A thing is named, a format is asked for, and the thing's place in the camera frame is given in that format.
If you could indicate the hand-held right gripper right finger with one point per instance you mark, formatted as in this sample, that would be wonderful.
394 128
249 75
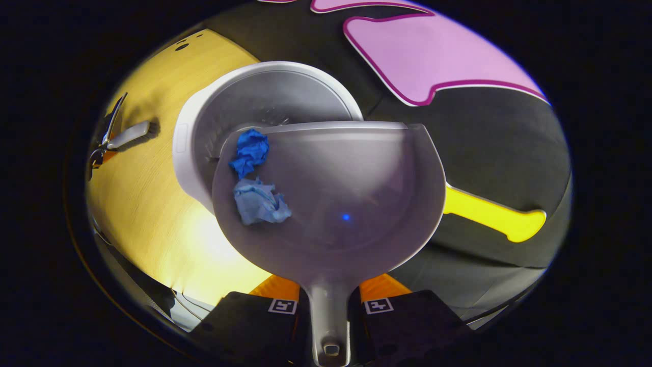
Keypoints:
412 323

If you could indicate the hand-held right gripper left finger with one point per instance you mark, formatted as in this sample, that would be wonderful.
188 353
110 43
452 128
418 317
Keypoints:
244 323

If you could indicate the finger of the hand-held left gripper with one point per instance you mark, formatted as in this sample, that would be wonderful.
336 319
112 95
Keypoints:
99 157

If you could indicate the small grey broom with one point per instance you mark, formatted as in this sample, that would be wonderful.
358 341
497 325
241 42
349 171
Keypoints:
130 135

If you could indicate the light blue paper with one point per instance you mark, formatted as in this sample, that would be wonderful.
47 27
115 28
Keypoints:
260 204

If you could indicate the grey plastic dustpan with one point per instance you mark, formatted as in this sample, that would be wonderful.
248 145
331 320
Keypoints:
346 204

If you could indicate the dark blue paper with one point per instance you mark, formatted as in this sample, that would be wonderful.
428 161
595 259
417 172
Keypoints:
250 150

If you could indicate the white ribbed garbage bin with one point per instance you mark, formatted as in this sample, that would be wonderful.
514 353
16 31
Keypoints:
275 97

